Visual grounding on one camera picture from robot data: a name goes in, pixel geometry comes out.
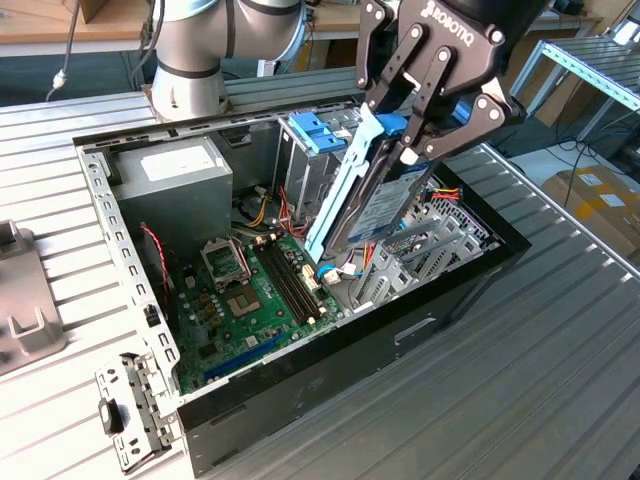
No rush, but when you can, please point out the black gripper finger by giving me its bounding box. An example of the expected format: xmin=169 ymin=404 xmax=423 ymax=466
xmin=355 ymin=0 xmax=430 ymax=117
xmin=399 ymin=27 xmax=527 ymax=164

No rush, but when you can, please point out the hard disk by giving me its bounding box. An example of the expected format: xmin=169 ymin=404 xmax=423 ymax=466
xmin=303 ymin=97 xmax=474 ymax=265

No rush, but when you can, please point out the grey metal disk bay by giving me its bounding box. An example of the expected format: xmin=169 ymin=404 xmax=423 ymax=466
xmin=349 ymin=172 xmax=504 ymax=315

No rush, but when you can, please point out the brown cardboard panel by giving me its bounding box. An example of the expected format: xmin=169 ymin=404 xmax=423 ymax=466
xmin=509 ymin=29 xmax=601 ymax=129

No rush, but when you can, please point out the blue plastic drive latch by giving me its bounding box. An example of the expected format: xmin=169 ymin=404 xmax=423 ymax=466
xmin=288 ymin=113 xmax=351 ymax=157

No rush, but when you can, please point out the metal slat rack table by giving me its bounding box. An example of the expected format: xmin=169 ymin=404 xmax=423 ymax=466
xmin=507 ymin=37 xmax=640 ymax=146

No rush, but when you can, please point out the cardboard box yellow tape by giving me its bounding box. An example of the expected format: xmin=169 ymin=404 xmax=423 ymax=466
xmin=541 ymin=166 xmax=640 ymax=261

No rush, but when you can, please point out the grey metal drive cage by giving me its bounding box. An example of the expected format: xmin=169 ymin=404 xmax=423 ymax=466
xmin=272 ymin=107 xmax=362 ymax=224

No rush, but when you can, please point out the black RAM slot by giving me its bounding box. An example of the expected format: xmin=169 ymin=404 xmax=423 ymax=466
xmin=262 ymin=241 xmax=312 ymax=325
xmin=257 ymin=243 xmax=306 ymax=327
xmin=273 ymin=238 xmax=323 ymax=320
xmin=268 ymin=240 xmax=317 ymax=323

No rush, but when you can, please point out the grey power supply unit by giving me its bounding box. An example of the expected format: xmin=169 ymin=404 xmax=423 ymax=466
xmin=112 ymin=135 xmax=235 ymax=249

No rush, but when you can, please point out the thin locking lever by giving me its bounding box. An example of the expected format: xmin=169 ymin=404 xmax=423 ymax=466
xmin=235 ymin=240 xmax=251 ymax=281

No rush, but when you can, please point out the wooden desk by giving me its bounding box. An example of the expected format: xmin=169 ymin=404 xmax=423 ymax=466
xmin=0 ymin=0 xmax=604 ymax=59

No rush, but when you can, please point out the metal socket cover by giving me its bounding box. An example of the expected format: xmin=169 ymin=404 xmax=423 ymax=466
xmin=199 ymin=238 xmax=251 ymax=292

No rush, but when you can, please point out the small cardboard box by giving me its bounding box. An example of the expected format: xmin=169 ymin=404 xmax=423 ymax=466
xmin=79 ymin=0 xmax=109 ymax=24

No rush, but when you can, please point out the open black PC case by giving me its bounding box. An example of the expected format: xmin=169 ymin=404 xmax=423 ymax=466
xmin=72 ymin=92 xmax=533 ymax=479

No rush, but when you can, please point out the CPU socket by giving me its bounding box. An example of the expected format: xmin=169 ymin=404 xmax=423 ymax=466
xmin=222 ymin=285 xmax=265 ymax=320

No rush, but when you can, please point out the green motherboard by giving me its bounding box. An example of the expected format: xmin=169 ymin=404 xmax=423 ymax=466
xmin=169 ymin=230 xmax=347 ymax=396

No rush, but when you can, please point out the blue expansion slot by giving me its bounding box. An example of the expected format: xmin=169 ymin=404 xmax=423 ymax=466
xmin=202 ymin=331 xmax=285 ymax=384

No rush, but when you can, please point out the grey parts rack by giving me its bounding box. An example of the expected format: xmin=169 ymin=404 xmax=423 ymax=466
xmin=0 ymin=218 xmax=69 ymax=377

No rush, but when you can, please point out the multicolour disk power wire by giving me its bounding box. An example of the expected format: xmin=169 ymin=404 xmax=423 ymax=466
xmin=363 ymin=184 xmax=465 ymax=274

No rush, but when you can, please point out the multicolour power wire bundle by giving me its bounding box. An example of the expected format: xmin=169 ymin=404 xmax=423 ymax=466
xmin=277 ymin=185 xmax=376 ymax=274

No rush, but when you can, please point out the blue SATA wire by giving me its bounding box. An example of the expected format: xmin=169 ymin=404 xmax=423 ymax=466
xmin=317 ymin=262 xmax=360 ymax=287

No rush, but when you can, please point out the yellow and black wire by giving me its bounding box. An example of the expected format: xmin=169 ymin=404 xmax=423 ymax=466
xmin=238 ymin=185 xmax=275 ymax=230

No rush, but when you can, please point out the red twisted fan wire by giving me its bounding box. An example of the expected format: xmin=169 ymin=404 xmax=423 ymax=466
xmin=138 ymin=223 xmax=175 ymax=307

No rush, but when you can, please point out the black cable with plug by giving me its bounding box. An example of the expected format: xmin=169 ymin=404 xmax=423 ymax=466
xmin=45 ymin=0 xmax=84 ymax=103

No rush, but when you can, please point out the metal card retention bracket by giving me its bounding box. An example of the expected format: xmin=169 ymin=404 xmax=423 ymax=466
xmin=94 ymin=351 xmax=185 ymax=475

